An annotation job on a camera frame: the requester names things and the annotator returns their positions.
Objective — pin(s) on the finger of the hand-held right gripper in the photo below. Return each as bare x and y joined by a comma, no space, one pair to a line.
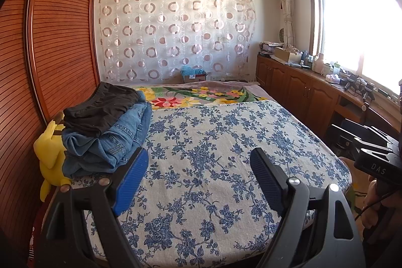
364,133
344,144

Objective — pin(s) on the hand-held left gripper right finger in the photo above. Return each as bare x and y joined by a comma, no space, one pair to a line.
267,180

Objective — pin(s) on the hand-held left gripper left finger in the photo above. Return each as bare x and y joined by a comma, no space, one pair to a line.
130,183

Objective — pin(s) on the black pants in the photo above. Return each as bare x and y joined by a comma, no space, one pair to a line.
103,107

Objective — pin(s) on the person's right hand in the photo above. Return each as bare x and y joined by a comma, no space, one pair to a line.
372,195

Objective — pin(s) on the folded blue jeans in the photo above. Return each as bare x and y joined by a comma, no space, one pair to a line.
106,145

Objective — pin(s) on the black hand tool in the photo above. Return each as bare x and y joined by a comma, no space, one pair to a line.
355,84

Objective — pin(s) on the blue floral bed sheet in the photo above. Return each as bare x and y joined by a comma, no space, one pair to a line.
213,167

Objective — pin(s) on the white tissue box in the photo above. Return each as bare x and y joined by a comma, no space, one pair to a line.
333,78

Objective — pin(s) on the wooden side cabinet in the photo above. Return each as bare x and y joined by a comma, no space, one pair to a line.
301,92

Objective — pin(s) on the white plastic bottle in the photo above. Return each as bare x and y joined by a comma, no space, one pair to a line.
318,63

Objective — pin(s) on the yellow plush toy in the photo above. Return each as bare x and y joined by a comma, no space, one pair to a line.
50,155

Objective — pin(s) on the open flat cardboard box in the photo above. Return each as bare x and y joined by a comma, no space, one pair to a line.
287,55

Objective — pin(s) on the colourful flower blanket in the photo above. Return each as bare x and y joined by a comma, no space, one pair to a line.
194,95

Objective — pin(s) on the wooden framed window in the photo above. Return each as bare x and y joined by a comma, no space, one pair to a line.
348,13

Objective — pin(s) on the pile of papers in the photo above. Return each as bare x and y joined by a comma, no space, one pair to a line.
270,48

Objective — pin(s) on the cardboard box with blue bag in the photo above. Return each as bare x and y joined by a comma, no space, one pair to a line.
193,74

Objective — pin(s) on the pale patterned window curtain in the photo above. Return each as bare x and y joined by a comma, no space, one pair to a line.
287,1

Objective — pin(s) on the wooden slatted wardrobe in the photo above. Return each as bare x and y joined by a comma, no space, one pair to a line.
47,51

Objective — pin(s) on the circle patterned sheer curtain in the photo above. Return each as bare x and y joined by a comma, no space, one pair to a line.
176,32

